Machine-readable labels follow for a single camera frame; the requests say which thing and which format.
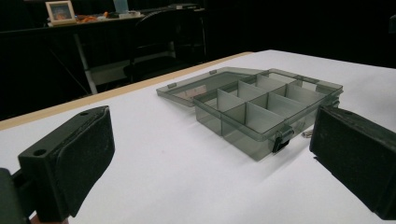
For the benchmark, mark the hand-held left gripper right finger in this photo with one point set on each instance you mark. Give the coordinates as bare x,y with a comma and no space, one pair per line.
358,155

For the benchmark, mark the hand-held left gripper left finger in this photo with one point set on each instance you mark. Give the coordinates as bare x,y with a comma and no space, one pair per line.
77,155

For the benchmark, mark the translucent grey compartment organizer box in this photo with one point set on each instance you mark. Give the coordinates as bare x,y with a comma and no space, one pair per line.
258,118

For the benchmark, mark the small metal part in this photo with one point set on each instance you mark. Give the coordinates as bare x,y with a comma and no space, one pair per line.
307,133

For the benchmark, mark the desk with white legs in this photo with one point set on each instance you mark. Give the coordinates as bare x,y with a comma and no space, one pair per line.
87,62

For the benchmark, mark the white table mat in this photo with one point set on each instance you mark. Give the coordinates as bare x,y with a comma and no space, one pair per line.
174,174

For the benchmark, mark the orange item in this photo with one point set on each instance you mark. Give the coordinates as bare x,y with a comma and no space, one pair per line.
88,18

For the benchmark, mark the black folding chair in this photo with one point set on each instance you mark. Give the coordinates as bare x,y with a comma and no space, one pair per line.
162,46

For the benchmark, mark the small white item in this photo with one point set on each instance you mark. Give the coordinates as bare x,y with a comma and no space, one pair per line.
130,14

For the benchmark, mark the pale blue container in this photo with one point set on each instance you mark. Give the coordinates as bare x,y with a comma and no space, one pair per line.
120,6

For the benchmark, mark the white picture frame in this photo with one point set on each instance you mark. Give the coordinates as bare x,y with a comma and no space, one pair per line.
60,12

